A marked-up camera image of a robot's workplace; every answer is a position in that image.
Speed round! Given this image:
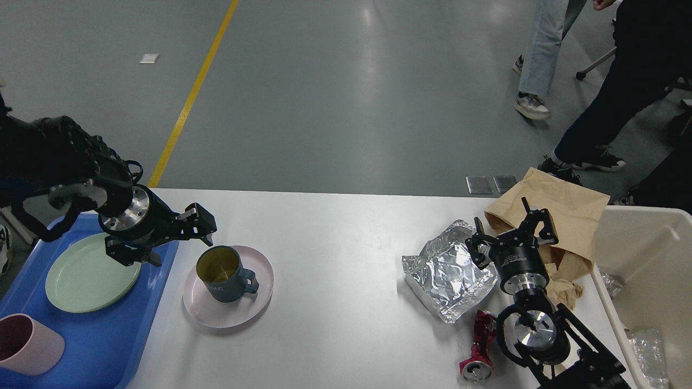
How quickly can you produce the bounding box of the metal floor socket plate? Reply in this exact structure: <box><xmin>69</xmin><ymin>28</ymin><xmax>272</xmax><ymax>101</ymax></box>
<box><xmin>465</xmin><ymin>176</ymin><xmax>494</xmax><ymax>195</ymax></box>

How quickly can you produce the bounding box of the crushed red soda can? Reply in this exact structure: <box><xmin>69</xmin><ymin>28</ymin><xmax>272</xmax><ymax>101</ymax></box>
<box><xmin>459</xmin><ymin>310</ymin><xmax>497</xmax><ymax>384</ymax></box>

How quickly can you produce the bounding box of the white paper on floor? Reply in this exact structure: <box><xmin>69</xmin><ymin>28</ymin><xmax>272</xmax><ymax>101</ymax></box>
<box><xmin>139</xmin><ymin>53</ymin><xmax>160</xmax><ymax>64</ymax></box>

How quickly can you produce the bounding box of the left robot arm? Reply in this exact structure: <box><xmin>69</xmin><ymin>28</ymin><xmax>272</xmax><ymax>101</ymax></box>
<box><xmin>1</xmin><ymin>103</ymin><xmax>217</xmax><ymax>267</ymax></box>

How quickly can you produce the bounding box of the brown paper bag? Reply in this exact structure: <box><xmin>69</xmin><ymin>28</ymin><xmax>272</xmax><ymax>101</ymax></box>
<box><xmin>484</xmin><ymin>167</ymin><xmax>610</xmax><ymax>310</ymax></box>

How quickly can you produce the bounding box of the person in light jeans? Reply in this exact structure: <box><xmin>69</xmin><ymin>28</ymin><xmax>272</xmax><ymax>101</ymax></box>
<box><xmin>513</xmin><ymin>1</ymin><xmax>586</xmax><ymax>120</ymax></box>

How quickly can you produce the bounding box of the crumpled aluminium foil tray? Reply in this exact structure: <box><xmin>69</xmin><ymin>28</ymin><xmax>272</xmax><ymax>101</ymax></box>
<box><xmin>401</xmin><ymin>219</ymin><xmax>498</xmax><ymax>324</ymax></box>

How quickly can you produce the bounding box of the clear plastic bottle in bin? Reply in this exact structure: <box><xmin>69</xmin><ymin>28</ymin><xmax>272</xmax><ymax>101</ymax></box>
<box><xmin>626</xmin><ymin>327</ymin><xmax>670</xmax><ymax>388</ymax></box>

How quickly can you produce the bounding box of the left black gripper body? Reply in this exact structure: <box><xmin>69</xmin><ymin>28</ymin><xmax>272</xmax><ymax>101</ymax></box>
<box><xmin>98</xmin><ymin>184</ymin><xmax>181</xmax><ymax>250</ymax></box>

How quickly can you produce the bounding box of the dark teal mug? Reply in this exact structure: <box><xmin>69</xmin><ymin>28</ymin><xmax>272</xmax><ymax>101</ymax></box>
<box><xmin>196</xmin><ymin>245</ymin><xmax>260</xmax><ymax>303</ymax></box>

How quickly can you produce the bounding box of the beige plastic bin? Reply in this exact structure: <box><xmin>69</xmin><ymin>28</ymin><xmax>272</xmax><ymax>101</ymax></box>
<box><xmin>591</xmin><ymin>206</ymin><xmax>691</xmax><ymax>388</ymax></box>

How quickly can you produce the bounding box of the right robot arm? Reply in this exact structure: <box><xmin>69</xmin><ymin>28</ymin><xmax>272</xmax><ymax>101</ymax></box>
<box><xmin>465</xmin><ymin>198</ymin><xmax>629</xmax><ymax>388</ymax></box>

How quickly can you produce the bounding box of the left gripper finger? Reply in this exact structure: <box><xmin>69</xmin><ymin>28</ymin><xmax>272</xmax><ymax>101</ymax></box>
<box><xmin>105</xmin><ymin>237</ymin><xmax>162</xmax><ymax>267</ymax></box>
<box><xmin>171</xmin><ymin>203</ymin><xmax>217</xmax><ymax>247</ymax></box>

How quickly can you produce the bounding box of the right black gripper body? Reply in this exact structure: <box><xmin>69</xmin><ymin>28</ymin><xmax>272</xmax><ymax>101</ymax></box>
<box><xmin>491</xmin><ymin>231</ymin><xmax>550</xmax><ymax>295</ymax></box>

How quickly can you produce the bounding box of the pink mug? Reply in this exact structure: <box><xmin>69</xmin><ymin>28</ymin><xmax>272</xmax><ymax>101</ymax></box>
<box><xmin>1</xmin><ymin>313</ymin><xmax>66</xmax><ymax>376</ymax></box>

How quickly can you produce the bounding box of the light green plate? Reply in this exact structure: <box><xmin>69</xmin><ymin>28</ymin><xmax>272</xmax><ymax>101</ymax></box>
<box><xmin>45</xmin><ymin>232</ymin><xmax>141</xmax><ymax>313</ymax></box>

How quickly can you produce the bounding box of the crumpled clear plastic wrap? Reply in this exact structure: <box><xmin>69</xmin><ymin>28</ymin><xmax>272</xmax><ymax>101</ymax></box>
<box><xmin>598</xmin><ymin>269</ymin><xmax>626</xmax><ymax>300</ymax></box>

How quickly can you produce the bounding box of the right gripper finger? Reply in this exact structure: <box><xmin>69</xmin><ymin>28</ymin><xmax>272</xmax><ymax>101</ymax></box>
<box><xmin>465</xmin><ymin>217</ymin><xmax>500</xmax><ymax>269</ymax></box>
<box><xmin>514</xmin><ymin>197</ymin><xmax>559</xmax><ymax>247</ymax></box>

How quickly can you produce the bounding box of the rolling chair leg right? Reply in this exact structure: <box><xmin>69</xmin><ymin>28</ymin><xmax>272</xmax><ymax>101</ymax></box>
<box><xmin>575</xmin><ymin>47</ymin><xmax>616</xmax><ymax>81</ymax></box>

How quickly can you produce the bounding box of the blue plastic tray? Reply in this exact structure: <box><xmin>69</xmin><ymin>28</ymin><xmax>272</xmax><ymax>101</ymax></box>
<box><xmin>1</xmin><ymin>214</ymin><xmax>178</xmax><ymax>388</ymax></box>

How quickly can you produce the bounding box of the pink plate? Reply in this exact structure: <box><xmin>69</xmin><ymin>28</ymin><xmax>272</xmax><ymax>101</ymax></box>
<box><xmin>183</xmin><ymin>245</ymin><xmax>275</xmax><ymax>329</ymax></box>

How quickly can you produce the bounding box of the person in dark clothes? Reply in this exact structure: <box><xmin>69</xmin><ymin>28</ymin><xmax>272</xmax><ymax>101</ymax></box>
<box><xmin>538</xmin><ymin>1</ymin><xmax>690</xmax><ymax>185</ymax></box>

